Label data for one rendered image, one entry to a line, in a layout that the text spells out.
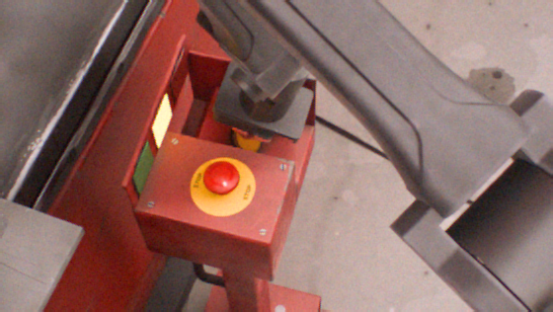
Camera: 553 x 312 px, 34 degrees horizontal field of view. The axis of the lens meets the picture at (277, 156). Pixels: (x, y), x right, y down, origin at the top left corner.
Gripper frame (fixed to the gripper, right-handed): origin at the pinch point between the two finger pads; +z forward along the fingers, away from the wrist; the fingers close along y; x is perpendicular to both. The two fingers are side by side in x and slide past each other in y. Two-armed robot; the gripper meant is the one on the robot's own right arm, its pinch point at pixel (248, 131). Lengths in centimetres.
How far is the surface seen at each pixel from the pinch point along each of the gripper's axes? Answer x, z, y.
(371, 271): -13, 66, -36
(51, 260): 29.1, -25.2, 13.2
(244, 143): 1.3, 0.9, 0.0
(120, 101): 1.3, 1.7, 15.6
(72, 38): 1.1, -8.9, 22.0
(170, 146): 6.7, -3.1, 8.1
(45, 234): 27.1, -24.8, 14.5
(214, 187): 11.4, -7.9, 2.0
